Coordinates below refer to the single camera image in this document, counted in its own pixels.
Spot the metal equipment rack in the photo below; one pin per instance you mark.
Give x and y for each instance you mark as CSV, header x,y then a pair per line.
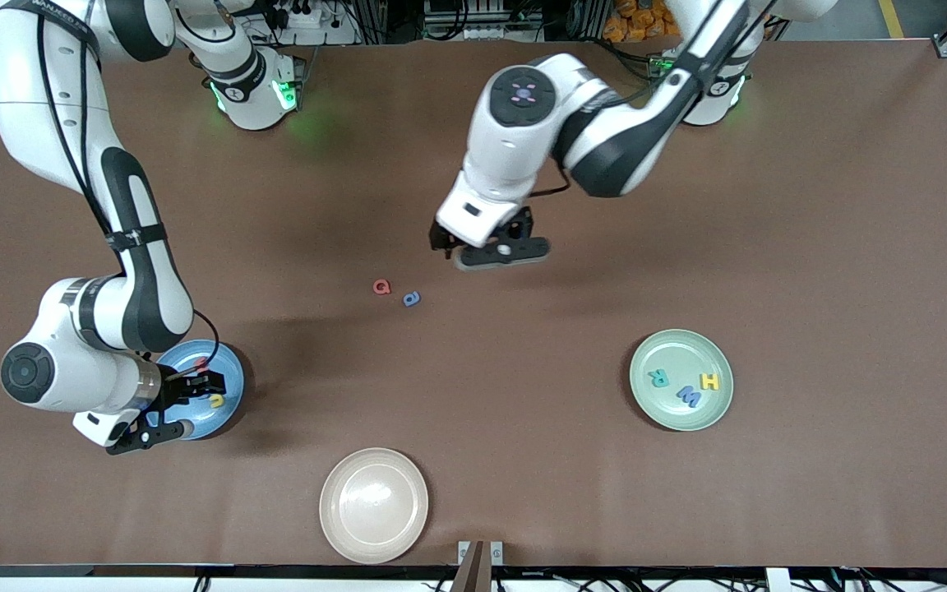
x,y
482,20

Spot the orange bag of items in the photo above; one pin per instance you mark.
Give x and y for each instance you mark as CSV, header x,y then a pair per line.
x,y
638,20

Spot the table cover sheet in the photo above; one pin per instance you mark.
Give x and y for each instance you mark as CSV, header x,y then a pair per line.
x,y
523,460

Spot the red foam letter Q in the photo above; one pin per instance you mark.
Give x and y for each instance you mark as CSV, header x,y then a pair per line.
x,y
375,287

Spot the red foam lowercase m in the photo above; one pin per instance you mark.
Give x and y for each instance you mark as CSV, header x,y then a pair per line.
x,y
200,363

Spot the blue foam letter W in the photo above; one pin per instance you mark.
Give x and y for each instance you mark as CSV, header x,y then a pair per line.
x,y
688,396

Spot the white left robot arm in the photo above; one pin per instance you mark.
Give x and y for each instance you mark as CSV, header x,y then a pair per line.
x,y
515,148

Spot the blue foam lowercase a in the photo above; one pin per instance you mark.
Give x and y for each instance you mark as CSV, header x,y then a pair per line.
x,y
412,298

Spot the table edge mounting bracket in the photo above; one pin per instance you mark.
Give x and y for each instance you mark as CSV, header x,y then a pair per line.
x,y
478,571

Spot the yellow foam letter H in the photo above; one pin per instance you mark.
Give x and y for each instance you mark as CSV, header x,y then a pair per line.
x,y
709,381

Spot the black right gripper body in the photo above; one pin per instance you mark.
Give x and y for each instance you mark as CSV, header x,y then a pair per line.
x,y
175,386

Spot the white power strip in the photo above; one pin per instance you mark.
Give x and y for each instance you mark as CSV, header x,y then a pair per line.
x,y
334,34

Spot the blue plate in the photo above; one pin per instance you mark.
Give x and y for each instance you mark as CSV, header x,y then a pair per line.
x,y
210,423

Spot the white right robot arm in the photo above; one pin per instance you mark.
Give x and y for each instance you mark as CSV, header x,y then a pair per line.
x,y
38,123

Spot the green plate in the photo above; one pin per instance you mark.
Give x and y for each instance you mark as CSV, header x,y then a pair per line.
x,y
671,411

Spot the teal foam letter R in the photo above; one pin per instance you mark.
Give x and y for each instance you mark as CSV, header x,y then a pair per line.
x,y
658,378

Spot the beige plate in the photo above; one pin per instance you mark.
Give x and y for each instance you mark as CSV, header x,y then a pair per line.
x,y
374,506

